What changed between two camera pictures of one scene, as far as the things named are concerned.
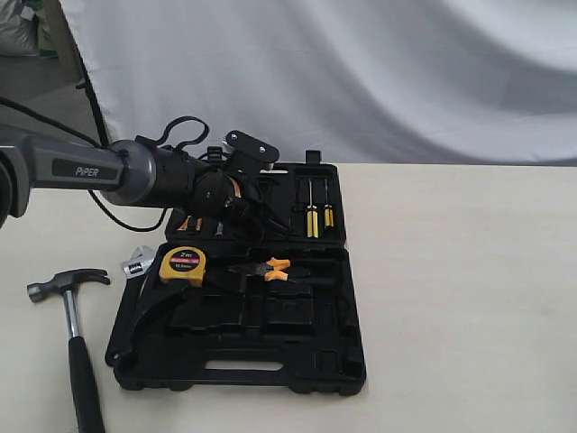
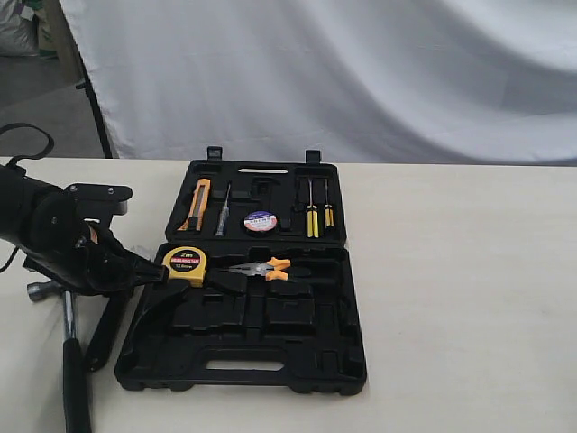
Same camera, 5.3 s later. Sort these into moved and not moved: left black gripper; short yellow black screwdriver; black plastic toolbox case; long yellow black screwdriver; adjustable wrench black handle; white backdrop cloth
Moved: left black gripper; adjustable wrench black handle
Not moved: white backdrop cloth; black plastic toolbox case; long yellow black screwdriver; short yellow black screwdriver
